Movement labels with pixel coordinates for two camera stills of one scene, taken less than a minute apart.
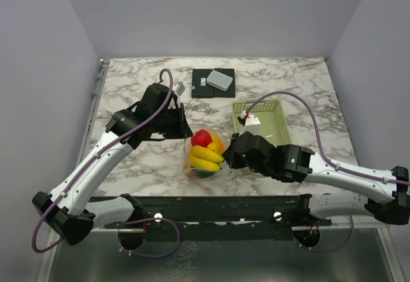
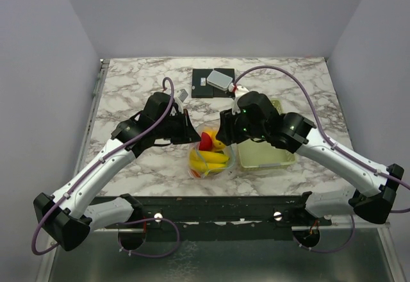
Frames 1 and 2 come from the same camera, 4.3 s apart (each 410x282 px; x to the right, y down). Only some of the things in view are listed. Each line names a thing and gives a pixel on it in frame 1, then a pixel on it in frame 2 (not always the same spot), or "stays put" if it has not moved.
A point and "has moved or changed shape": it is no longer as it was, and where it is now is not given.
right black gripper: [230, 154] → [227, 132]
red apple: [202, 138] has moved or changed shape
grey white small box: [220, 80] stays put
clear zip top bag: [202, 154] has moved or changed shape
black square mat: [201, 88] stays put
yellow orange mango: [216, 144] has moved or changed shape
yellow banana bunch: [204, 158] stays put
